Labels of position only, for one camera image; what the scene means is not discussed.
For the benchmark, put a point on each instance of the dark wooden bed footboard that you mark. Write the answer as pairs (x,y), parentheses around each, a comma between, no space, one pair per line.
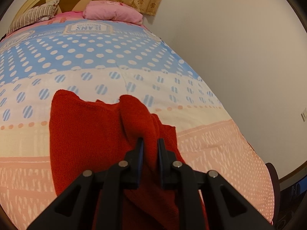
(290,198)

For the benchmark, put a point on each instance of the striped pillow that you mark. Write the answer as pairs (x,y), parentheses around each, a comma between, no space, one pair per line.
(36,14)

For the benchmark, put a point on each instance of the white wall socket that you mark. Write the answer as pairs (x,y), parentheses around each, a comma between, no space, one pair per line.
(304,114)

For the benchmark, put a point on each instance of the polka dot bed quilt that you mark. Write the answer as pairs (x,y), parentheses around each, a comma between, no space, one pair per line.
(102,60)

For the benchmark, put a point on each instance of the red embroidered knit sweater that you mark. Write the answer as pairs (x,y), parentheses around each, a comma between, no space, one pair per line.
(96,135)

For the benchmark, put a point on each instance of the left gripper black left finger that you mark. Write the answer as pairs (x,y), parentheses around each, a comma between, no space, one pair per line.
(132,172)

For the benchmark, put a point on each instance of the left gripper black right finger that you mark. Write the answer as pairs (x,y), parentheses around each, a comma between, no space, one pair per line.
(169,174)

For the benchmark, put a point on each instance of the pink folded blanket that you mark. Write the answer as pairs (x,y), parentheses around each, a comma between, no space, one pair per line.
(115,11)

